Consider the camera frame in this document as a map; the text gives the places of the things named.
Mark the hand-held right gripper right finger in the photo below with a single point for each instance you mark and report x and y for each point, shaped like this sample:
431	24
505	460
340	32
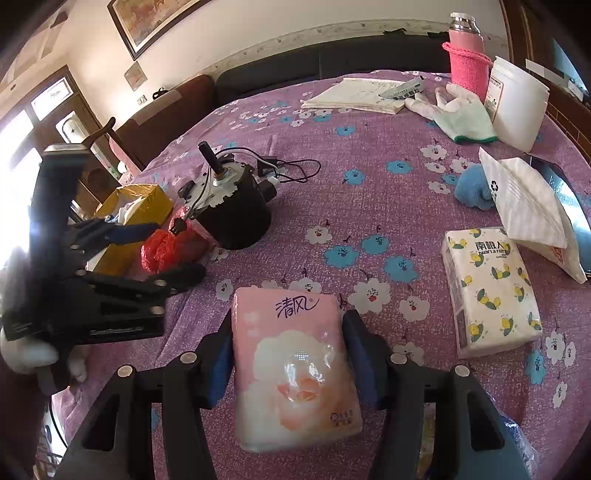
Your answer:
364	362

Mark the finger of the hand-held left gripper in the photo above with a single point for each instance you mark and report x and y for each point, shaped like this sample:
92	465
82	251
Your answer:
175	277
134	230

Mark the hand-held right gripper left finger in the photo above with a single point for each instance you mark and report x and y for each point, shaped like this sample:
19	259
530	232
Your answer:
217	357

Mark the pink tissue pack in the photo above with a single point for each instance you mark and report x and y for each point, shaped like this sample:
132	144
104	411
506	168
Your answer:
295	369

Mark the lemon print tissue pack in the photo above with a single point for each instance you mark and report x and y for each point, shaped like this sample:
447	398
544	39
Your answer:
491	295

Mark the blue tissue pack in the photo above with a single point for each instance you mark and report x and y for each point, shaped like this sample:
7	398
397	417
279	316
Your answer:
519	447

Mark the striped wipes packet red label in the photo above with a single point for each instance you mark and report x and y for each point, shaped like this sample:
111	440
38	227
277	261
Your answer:
526	207

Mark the person's left hand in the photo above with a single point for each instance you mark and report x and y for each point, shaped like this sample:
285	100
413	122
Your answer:
27	355

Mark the red plastic bag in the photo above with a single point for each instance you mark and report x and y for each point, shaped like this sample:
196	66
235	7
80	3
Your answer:
161	244

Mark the yellow cardboard box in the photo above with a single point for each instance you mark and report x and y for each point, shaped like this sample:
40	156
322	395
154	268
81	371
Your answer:
134	198

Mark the black electric motor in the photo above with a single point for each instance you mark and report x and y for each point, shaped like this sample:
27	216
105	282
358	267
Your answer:
235	207

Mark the brown chair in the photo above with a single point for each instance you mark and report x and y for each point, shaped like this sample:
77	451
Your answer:
184	110

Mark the wooden glass door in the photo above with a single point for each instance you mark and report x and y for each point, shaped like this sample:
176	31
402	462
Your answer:
55	101

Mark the small framed certificate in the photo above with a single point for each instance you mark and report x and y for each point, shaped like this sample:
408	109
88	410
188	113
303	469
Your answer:
135	76

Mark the blue fluffy cloth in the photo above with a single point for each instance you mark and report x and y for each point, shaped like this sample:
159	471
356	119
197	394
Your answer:
473	187

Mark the large framed picture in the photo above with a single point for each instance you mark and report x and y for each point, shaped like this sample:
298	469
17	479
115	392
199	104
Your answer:
157	23

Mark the paper booklet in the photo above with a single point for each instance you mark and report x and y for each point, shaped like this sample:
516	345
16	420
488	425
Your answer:
351	94

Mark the black sofa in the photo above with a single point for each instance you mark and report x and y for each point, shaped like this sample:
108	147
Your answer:
323	60

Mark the black smartphone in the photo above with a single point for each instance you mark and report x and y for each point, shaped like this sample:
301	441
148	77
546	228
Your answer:
572	198

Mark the white work glove green cuff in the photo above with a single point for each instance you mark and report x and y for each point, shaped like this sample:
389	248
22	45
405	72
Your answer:
466	117

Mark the silver foil packet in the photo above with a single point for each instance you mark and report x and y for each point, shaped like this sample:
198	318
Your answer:
401	88

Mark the white plastic jar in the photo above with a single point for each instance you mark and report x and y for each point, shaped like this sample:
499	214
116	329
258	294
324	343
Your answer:
519	106

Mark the pink thermos with knitted sleeve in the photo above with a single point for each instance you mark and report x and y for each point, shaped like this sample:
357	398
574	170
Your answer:
466	64

